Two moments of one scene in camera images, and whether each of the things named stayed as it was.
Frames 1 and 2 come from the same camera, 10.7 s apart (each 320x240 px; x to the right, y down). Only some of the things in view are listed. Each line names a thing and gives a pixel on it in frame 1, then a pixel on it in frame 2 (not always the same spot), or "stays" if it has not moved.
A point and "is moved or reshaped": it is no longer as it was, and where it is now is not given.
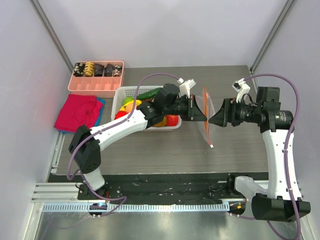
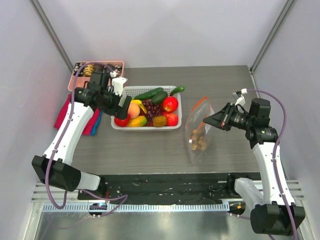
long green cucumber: x=148 y=94 stays
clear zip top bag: x=205 y=110 is moved or reshaped
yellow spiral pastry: x=89 y=69 stays
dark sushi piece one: x=79 y=68 stays
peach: x=129 y=107 stays
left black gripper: x=193 y=112 → x=114 y=111
